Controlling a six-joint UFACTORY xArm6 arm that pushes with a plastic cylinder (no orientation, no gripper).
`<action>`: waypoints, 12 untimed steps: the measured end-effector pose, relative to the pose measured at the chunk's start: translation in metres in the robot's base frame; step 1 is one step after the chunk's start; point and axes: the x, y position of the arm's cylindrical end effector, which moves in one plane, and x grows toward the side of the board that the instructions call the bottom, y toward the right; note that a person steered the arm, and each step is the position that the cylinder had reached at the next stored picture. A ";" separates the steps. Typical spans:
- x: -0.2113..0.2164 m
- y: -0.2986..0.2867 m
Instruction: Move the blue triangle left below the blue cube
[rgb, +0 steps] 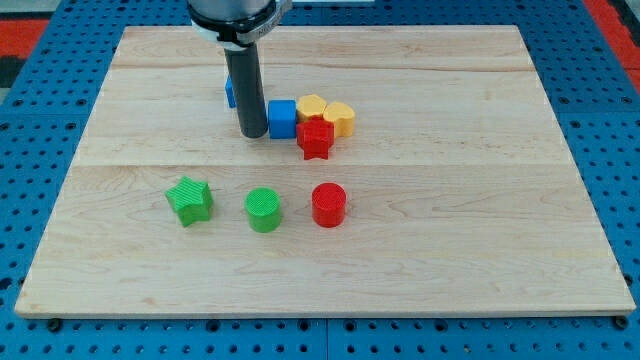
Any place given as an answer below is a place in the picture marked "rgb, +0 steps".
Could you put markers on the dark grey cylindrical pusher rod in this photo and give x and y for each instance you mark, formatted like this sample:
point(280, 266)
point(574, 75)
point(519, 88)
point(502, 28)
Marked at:
point(245, 74)

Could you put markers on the blue triangle block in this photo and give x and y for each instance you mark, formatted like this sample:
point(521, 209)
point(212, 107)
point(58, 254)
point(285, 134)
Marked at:
point(230, 93)

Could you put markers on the blue cube block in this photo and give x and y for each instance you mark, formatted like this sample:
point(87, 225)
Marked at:
point(282, 119)

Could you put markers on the yellow pentagon block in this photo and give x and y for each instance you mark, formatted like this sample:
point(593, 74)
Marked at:
point(309, 106)

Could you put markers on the red star block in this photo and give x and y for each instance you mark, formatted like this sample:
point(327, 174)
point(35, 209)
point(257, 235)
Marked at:
point(315, 137)

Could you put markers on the yellow heart block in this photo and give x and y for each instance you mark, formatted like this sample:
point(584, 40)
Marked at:
point(342, 116)

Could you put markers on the green cylinder block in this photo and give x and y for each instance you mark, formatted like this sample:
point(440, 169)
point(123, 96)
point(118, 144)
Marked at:
point(262, 206)

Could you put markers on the green star block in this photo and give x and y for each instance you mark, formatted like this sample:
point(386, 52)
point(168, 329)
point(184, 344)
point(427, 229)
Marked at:
point(190, 200)

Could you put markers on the red cylinder block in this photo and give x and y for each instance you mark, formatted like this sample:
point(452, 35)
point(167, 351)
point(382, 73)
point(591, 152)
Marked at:
point(329, 204)

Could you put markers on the light wooden board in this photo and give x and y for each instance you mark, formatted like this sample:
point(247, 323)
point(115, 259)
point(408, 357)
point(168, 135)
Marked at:
point(463, 199)

